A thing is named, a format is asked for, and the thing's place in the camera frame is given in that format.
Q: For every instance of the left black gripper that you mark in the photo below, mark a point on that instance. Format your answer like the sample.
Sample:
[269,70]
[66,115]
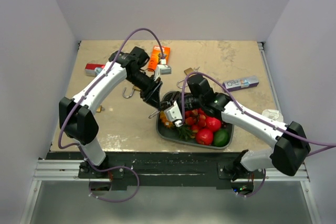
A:
[151,94]

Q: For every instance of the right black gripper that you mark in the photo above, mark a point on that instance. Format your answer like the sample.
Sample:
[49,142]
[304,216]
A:
[169,102]

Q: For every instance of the small brass padlock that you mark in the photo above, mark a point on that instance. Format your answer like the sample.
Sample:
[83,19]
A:
[100,109]
[153,114]

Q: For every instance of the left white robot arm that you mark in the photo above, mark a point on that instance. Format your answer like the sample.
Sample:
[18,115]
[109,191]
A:
[76,115]

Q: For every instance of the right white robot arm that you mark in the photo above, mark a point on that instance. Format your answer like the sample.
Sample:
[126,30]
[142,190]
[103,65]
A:
[287,147]

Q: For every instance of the orange horned melon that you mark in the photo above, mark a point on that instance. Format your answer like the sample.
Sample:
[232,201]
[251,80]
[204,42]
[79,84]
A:
[166,123]

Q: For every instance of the large brass padlock centre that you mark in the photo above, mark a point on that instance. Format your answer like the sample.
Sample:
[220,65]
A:
[126,95]

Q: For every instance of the grey fruit tray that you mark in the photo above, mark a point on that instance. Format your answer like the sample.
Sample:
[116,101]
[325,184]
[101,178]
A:
[172,135]

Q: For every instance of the green pineapple leaf top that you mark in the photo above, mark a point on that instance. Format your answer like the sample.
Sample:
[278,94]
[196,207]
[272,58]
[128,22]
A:
[185,132]

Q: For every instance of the orange razor box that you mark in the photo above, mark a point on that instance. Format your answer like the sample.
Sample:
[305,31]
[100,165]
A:
[156,59]

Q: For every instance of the lower red pomegranate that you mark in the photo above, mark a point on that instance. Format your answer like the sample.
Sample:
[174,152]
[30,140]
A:
[204,137]

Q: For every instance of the red pomegranate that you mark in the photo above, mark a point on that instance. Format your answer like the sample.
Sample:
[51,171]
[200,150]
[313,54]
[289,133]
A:
[204,137]
[213,124]

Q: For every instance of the upper red pomegranate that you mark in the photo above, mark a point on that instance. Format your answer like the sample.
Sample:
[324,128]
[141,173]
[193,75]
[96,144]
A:
[213,124]

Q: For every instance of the dark red grapes bunch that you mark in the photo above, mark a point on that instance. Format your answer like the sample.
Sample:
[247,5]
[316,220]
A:
[224,125]

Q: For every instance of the green avocado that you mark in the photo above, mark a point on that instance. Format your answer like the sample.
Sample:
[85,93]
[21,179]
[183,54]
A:
[221,138]

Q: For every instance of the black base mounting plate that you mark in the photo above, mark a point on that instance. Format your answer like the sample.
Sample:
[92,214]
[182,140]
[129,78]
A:
[162,169]

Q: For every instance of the purple toothpaste box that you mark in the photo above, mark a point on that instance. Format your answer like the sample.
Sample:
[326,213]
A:
[241,83]

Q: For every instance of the red toothpaste box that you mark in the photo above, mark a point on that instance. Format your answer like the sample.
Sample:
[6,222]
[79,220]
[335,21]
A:
[93,69]

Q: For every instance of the white paper towel roll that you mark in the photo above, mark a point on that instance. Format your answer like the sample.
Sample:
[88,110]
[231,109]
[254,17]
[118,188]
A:
[274,115]

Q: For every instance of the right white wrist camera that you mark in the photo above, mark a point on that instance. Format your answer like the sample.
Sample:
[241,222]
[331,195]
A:
[174,114]

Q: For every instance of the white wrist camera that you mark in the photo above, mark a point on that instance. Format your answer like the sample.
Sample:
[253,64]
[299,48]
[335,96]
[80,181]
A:
[174,114]
[162,69]

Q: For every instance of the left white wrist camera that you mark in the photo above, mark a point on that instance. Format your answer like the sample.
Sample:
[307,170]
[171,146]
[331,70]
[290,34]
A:
[162,69]

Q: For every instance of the aluminium frame rail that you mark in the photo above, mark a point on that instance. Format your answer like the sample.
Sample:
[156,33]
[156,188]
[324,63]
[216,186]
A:
[63,170]

